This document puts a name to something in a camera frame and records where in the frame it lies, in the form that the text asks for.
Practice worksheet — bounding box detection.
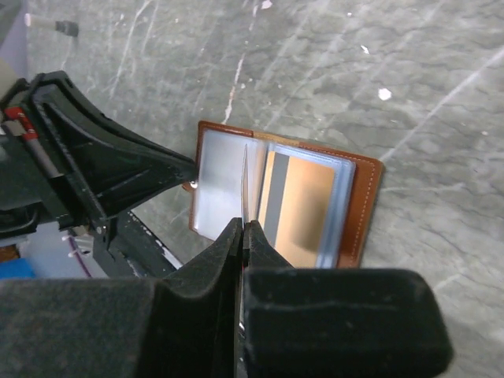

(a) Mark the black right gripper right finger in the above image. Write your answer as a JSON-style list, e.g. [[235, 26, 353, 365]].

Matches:
[[243, 221, 453, 377]]

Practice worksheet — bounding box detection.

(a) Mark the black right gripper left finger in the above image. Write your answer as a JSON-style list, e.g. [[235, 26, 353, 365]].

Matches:
[[1, 218, 243, 377]]

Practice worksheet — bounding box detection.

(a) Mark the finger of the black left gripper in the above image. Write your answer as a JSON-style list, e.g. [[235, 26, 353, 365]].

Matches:
[[29, 71, 196, 221]]

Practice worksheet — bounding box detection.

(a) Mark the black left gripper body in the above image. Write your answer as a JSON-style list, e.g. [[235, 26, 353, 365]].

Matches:
[[1, 78, 98, 239]]

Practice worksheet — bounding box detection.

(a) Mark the gold card with stripe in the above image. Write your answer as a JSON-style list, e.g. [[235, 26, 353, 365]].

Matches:
[[258, 151, 335, 268]]

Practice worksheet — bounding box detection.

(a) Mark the brown leather card holder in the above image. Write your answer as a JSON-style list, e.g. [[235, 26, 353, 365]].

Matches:
[[186, 120, 384, 269]]

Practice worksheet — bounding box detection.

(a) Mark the black VIP card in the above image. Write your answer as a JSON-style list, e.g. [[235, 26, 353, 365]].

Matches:
[[241, 145, 249, 226]]

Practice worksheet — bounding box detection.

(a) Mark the blue plastic box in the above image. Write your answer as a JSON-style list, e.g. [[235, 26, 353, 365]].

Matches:
[[0, 258, 35, 280]]

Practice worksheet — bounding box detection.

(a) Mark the small dark screw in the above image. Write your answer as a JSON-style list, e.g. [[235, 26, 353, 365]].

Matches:
[[24, 13, 80, 38]]

